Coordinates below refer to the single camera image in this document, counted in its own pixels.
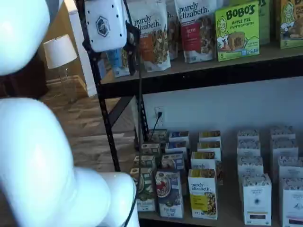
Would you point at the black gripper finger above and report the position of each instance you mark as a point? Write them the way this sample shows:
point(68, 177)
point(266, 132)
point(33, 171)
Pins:
point(87, 46)
point(132, 47)

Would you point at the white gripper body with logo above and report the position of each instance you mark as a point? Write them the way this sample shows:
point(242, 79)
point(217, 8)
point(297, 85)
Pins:
point(105, 23)

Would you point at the blue white flax oatmeal box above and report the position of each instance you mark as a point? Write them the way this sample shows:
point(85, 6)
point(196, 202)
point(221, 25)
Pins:
point(176, 147)
point(169, 194)
point(178, 136)
point(172, 160)

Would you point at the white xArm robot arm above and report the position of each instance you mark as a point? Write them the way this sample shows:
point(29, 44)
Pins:
point(35, 153)

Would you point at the black metal shelf rack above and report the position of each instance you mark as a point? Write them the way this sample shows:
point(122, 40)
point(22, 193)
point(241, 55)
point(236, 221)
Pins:
point(201, 71)

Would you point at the green apple cinnamon oatmeal box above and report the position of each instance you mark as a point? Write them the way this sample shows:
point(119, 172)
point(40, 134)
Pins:
point(151, 149)
point(161, 134)
point(148, 162)
point(148, 189)

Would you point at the green Bobo's apple pie box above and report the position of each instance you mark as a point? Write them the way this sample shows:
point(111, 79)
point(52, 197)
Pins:
point(236, 30)

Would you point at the white yellow purely elizabeth box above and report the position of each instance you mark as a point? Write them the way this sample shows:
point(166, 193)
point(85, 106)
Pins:
point(209, 146)
point(203, 159)
point(202, 194)
point(209, 135)

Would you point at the green Bobo's snack box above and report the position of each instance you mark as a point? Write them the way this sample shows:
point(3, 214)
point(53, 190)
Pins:
point(264, 23)

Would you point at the white box with speckled top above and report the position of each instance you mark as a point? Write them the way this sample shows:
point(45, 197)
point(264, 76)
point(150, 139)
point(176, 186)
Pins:
point(285, 146)
point(282, 132)
point(292, 203)
point(256, 201)
point(248, 147)
point(291, 165)
point(249, 165)
point(248, 134)

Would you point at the Bobo's peanut butter box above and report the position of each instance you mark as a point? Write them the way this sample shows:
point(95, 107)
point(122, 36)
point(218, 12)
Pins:
point(292, 23)

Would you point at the blue vanilla chocolate granola bag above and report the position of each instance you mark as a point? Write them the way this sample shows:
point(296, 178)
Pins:
point(118, 63)

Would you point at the orange pumpkin cinnamon granola bag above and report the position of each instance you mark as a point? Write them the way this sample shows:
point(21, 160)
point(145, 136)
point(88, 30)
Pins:
point(154, 42)

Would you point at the white shade floor lamp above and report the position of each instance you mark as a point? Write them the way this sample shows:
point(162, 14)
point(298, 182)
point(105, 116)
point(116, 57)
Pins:
point(59, 50)

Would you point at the purely elizabeth granola bag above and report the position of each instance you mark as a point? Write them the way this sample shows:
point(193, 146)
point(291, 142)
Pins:
point(172, 35)

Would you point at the red cranberry pecan granola bag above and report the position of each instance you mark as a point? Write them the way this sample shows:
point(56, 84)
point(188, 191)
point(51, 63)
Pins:
point(196, 35)

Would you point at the white wall outlet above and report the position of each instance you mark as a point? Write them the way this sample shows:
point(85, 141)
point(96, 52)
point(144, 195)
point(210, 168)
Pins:
point(156, 109)

